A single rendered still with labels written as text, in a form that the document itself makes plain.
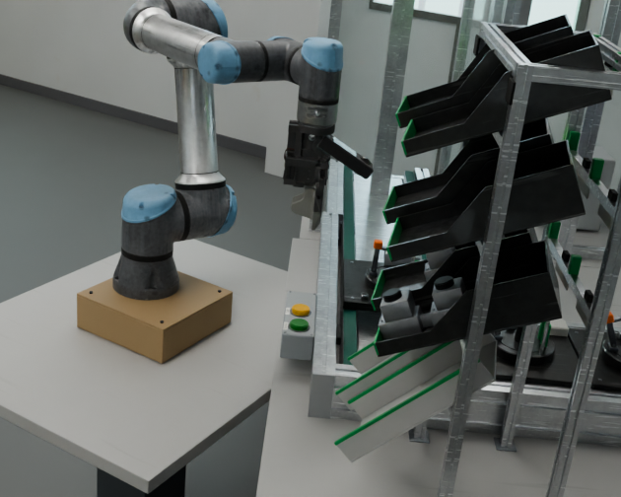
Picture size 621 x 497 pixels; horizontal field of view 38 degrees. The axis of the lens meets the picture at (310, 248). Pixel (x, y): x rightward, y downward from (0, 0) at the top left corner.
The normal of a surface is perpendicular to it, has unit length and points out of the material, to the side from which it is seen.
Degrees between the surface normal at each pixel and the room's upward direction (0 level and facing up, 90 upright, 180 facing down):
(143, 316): 1
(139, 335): 90
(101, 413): 0
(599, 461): 0
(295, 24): 90
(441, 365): 90
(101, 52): 90
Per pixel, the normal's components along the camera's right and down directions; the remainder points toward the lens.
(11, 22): -0.52, 0.29
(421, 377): -0.21, 0.37
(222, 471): 0.09, -0.91
